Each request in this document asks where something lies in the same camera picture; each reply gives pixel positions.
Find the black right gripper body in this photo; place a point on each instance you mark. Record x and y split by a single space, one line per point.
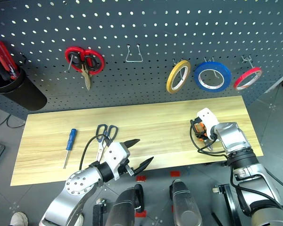
193 126

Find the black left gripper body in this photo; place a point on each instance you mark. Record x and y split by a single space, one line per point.
129 170

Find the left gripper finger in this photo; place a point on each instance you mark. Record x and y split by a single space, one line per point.
132 142
143 164

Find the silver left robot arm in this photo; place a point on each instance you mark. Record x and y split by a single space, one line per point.
77 188

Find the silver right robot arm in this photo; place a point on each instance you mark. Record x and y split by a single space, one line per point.
247 169

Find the yellow tape roll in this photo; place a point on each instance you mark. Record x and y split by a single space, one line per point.
171 81

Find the blue tape roll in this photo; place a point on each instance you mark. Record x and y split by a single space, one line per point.
224 78

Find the red tape roll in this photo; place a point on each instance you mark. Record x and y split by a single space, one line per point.
244 77

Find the dark grey perforated pegboard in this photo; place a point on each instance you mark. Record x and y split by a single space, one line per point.
141 28

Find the grey and blue scissors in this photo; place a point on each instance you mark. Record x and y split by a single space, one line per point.
99 150

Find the dark rounded robot leg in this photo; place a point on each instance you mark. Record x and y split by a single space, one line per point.
122 207
185 204

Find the black table leg with caster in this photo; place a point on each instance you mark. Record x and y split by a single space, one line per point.
99 213
231 204

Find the silver peg hook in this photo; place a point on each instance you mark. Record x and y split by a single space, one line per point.
180 71
70 61
215 73
248 60

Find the red and black scissors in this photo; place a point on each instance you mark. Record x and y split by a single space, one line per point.
96 57

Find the grey metal beam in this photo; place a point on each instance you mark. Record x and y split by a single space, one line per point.
279 81

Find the black cylindrical tool cup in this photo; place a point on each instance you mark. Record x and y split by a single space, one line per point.
26 93

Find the white shoe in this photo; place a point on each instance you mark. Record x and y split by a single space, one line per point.
19 219

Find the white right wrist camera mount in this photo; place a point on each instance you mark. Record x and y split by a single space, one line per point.
208 117

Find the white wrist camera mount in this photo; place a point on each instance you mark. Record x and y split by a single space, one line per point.
115 155
208 117

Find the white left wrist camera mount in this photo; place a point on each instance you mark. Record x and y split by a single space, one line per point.
115 155

